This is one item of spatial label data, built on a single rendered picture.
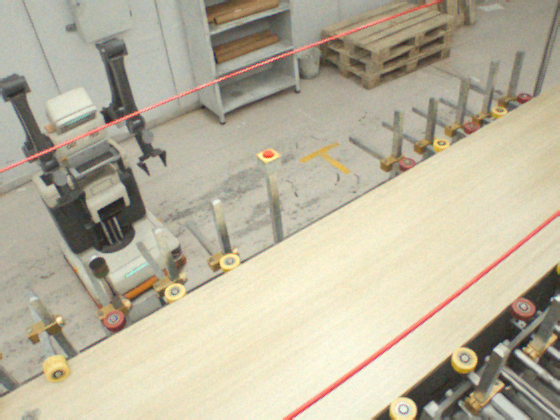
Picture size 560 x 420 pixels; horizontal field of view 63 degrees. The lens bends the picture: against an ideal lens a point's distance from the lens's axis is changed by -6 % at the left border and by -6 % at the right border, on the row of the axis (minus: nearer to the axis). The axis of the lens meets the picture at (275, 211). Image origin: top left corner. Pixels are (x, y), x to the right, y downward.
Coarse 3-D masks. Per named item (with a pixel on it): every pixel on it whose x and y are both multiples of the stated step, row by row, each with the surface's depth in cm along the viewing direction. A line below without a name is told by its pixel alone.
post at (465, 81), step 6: (462, 78) 242; (468, 78) 241; (462, 84) 244; (468, 84) 243; (462, 90) 246; (468, 90) 246; (462, 96) 248; (462, 102) 250; (462, 108) 252; (456, 114) 257; (462, 114) 255; (456, 120) 259; (462, 120) 258; (456, 138) 265
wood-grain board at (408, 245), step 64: (512, 128) 245; (384, 192) 216; (448, 192) 212; (512, 192) 208; (256, 256) 194; (320, 256) 191; (384, 256) 188; (448, 256) 185; (512, 256) 181; (192, 320) 174; (256, 320) 171; (320, 320) 169; (384, 320) 166; (448, 320) 163; (64, 384) 158; (128, 384) 156; (192, 384) 154; (256, 384) 152; (320, 384) 150; (384, 384) 148
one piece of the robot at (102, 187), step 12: (96, 120) 228; (108, 120) 233; (48, 132) 221; (72, 132) 222; (84, 132) 227; (96, 132) 232; (72, 144) 226; (84, 144) 231; (60, 156) 226; (108, 168) 251; (84, 180) 244; (96, 180) 246; (108, 180) 250; (96, 192) 249; (108, 192) 251; (120, 192) 254; (96, 204) 247; (108, 204) 253; (96, 216) 252
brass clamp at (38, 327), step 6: (54, 318) 170; (60, 318) 171; (36, 324) 169; (42, 324) 169; (54, 324) 169; (60, 324) 170; (36, 330) 167; (42, 330) 167; (48, 330) 169; (54, 330) 170; (60, 330) 172; (30, 336) 165; (36, 336) 167; (36, 342) 168
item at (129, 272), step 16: (144, 224) 308; (160, 224) 308; (128, 240) 300; (144, 240) 297; (176, 240) 298; (64, 256) 319; (80, 256) 292; (112, 256) 289; (128, 256) 288; (160, 256) 291; (176, 256) 302; (80, 272) 284; (112, 272) 280; (128, 272) 281; (144, 272) 289; (128, 288) 286; (144, 288) 294; (96, 304) 285
